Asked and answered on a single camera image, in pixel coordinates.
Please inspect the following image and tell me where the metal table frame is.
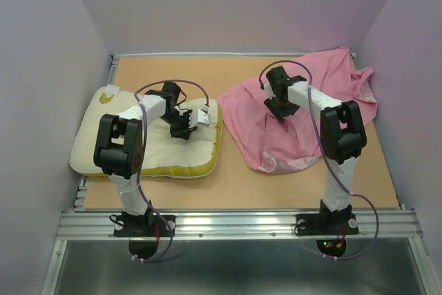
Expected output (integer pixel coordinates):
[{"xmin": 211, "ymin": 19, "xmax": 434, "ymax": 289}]
[{"xmin": 42, "ymin": 53, "xmax": 441, "ymax": 294}]

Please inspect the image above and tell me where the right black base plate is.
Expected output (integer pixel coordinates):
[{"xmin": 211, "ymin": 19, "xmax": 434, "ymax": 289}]
[{"xmin": 295, "ymin": 213, "xmax": 359, "ymax": 236}]

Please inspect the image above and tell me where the cream pillow yellow edge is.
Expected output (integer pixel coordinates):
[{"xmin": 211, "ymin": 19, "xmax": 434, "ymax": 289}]
[{"xmin": 69, "ymin": 85, "xmax": 222, "ymax": 178}]

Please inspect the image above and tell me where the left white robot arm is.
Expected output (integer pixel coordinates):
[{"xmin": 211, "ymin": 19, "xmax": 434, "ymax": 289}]
[{"xmin": 93, "ymin": 81, "xmax": 196, "ymax": 236}]

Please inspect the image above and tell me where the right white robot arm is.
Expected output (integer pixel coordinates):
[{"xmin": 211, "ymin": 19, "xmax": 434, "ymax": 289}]
[{"xmin": 261, "ymin": 66, "xmax": 367, "ymax": 233}]

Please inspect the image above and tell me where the pink pillowcase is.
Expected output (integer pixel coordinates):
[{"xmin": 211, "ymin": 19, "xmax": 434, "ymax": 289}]
[{"xmin": 216, "ymin": 47, "xmax": 378, "ymax": 173}]

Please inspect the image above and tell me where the aluminium front rail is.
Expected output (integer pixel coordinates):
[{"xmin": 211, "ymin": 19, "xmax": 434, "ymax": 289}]
[{"xmin": 55, "ymin": 209, "xmax": 423, "ymax": 240}]

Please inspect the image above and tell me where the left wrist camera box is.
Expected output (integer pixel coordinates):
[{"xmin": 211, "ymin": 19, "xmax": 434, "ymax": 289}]
[{"xmin": 189, "ymin": 108, "xmax": 211, "ymax": 128}]

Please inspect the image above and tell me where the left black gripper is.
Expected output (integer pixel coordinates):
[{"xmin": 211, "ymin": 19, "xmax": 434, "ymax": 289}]
[{"xmin": 160, "ymin": 110, "xmax": 198, "ymax": 141}]

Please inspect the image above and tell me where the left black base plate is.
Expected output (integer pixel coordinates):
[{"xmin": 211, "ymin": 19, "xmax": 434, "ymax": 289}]
[{"xmin": 110, "ymin": 215, "xmax": 176, "ymax": 238}]

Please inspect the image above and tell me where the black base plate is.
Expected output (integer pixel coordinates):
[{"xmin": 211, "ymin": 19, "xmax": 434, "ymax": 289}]
[
  {"xmin": 295, "ymin": 213, "xmax": 359, "ymax": 236},
  {"xmin": 110, "ymin": 215, "xmax": 176, "ymax": 238}
]

